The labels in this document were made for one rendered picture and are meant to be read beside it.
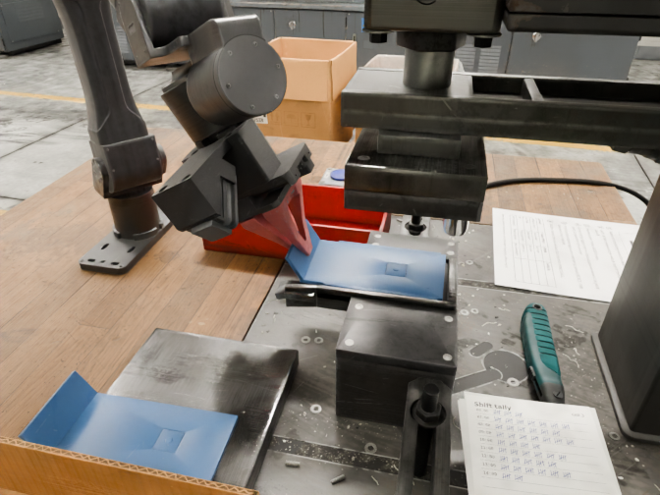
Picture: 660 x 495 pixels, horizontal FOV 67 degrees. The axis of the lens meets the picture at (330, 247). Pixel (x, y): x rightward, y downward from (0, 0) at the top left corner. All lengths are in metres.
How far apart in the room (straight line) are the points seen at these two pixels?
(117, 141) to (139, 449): 0.38
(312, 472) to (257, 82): 0.31
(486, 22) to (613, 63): 4.71
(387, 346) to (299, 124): 2.45
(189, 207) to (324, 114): 2.39
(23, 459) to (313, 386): 0.25
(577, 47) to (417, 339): 4.62
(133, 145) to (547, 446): 0.56
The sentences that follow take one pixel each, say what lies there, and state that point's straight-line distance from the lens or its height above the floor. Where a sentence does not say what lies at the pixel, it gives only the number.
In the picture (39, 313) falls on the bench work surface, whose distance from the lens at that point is 0.69.
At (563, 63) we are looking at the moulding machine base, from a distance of 5.00.
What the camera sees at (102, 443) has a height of 0.92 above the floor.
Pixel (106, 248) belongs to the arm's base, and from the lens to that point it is 0.76.
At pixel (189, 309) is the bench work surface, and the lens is 0.63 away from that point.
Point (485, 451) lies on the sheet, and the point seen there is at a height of 0.95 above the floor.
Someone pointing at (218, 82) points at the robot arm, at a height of 1.19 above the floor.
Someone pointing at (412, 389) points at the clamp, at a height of 0.97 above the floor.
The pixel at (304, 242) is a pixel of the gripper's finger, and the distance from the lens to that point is 0.51.
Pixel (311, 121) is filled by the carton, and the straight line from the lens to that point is 2.80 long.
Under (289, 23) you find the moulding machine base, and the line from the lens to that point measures 5.22.
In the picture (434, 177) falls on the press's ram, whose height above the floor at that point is 1.14.
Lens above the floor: 1.28
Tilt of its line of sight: 32 degrees down
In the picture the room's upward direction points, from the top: straight up
